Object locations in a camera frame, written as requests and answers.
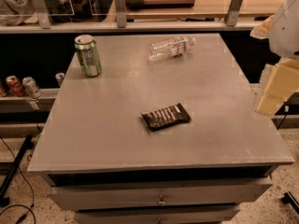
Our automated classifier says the black snack bar wrapper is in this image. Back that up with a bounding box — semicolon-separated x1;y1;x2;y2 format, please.
142;103;192;132

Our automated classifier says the black stand leg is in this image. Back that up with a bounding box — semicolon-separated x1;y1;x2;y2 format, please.
0;135;34;207

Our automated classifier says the right metal post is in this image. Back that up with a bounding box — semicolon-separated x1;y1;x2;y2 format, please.
224;0;243;26

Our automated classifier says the upper drawer front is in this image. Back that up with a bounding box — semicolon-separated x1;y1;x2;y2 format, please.
50;177;272;210

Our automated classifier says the green soda can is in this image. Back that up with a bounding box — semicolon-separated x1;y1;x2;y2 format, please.
75;35;101;77

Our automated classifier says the black cable on floor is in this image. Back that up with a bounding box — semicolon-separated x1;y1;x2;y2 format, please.
0;135;37;224

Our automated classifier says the grey drawer cabinet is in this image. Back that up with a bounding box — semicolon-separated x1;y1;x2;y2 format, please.
27;33;295;224

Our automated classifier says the grey cloth pile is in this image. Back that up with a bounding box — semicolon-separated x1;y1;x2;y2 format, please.
0;0;72;26

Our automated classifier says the middle metal post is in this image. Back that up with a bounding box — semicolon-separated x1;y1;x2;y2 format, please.
114;0;127;28

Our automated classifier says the red soda can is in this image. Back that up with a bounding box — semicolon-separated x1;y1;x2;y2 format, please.
6;76;25;97

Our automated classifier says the clear plastic water bottle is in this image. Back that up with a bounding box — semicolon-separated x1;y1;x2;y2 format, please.
149;35;196;62

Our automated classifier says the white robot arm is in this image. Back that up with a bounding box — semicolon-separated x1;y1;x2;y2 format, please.
250;0;299;116

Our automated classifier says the silver soda can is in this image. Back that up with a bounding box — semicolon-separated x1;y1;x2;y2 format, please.
22;77;42;99

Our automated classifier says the left metal post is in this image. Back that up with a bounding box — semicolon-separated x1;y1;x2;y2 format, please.
32;0;51;29

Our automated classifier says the lower drawer front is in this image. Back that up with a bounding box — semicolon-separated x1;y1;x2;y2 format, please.
74;205;240;224

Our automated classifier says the metal post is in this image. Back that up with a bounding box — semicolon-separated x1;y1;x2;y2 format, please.
224;0;243;26
114;0;127;28
32;0;51;29

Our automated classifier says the drawer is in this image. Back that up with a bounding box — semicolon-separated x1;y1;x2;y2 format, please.
74;205;240;224
50;177;272;210

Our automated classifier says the small silver can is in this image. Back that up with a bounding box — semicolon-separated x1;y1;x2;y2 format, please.
55;73;64;86

